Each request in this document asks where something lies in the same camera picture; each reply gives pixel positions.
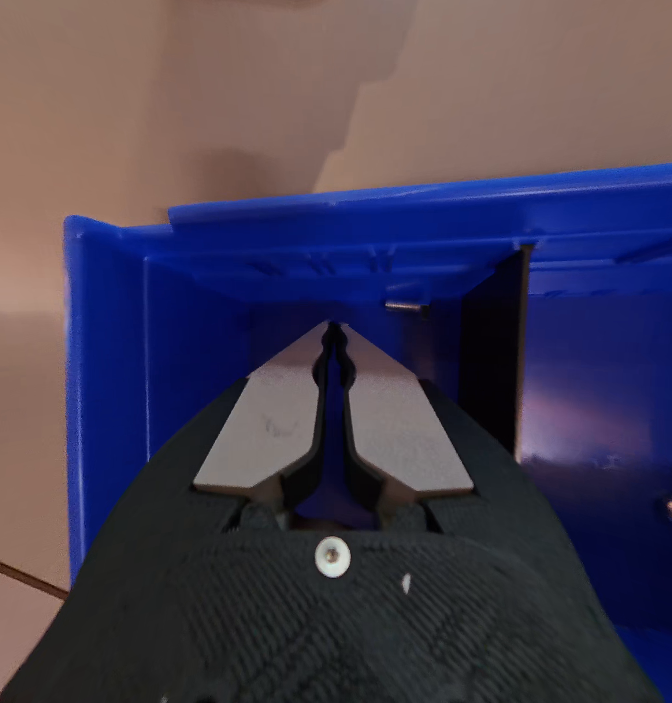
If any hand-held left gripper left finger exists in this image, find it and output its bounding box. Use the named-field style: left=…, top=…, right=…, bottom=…
left=192, top=321, right=337, bottom=512

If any black bin divider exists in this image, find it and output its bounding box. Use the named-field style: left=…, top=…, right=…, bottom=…
left=458, top=244, right=535, bottom=459

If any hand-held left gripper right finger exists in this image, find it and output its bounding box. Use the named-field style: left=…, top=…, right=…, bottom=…
left=336, top=323, right=475, bottom=512

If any blue divided plastic bin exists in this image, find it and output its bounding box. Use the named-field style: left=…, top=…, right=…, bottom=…
left=63, top=162, right=672, bottom=703

